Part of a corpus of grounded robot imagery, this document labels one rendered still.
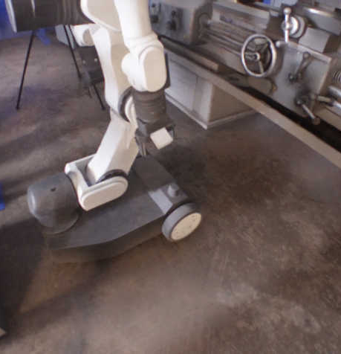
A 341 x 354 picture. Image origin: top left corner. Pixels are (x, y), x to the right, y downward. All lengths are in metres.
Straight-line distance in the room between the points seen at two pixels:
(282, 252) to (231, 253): 0.26
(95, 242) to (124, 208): 0.20
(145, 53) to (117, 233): 0.70
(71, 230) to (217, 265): 0.64
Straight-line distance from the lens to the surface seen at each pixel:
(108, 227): 1.07
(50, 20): 0.74
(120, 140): 0.96
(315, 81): 1.25
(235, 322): 1.13
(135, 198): 1.16
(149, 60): 0.60
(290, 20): 1.22
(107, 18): 0.74
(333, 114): 1.42
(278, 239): 1.38
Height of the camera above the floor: 1.04
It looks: 44 degrees down
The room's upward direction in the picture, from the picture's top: 6 degrees clockwise
